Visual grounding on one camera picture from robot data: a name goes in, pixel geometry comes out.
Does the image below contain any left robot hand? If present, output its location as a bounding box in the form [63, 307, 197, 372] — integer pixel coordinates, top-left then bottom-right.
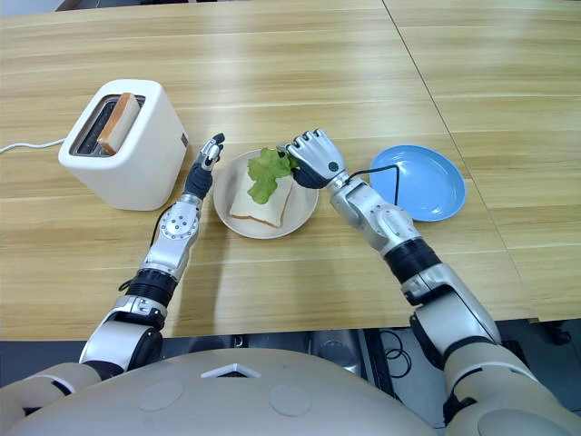
[184, 133, 227, 200]

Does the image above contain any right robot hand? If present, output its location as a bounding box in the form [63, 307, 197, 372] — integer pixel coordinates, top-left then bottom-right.
[276, 128, 350, 190]

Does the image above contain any green lettuce leaf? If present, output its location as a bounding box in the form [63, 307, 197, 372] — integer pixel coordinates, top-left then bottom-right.
[246, 146, 300, 205]

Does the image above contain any cream plate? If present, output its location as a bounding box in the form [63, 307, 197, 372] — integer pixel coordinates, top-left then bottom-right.
[212, 149, 320, 240]

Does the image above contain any cream toaster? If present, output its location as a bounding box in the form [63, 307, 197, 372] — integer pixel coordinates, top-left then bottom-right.
[57, 79, 190, 213]

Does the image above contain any bread slice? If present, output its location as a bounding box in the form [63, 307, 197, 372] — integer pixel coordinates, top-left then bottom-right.
[96, 92, 140, 156]
[228, 171, 294, 229]

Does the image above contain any blue plate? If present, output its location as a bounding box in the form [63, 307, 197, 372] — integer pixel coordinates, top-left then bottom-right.
[369, 144, 468, 223]

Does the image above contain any robot body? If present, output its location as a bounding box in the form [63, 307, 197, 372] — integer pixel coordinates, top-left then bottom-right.
[3, 347, 439, 436]

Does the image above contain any black cable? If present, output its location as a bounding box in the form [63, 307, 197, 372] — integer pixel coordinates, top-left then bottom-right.
[118, 203, 176, 292]
[342, 164, 403, 208]

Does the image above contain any white cord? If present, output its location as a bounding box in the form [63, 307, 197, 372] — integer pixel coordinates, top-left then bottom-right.
[0, 138, 65, 154]

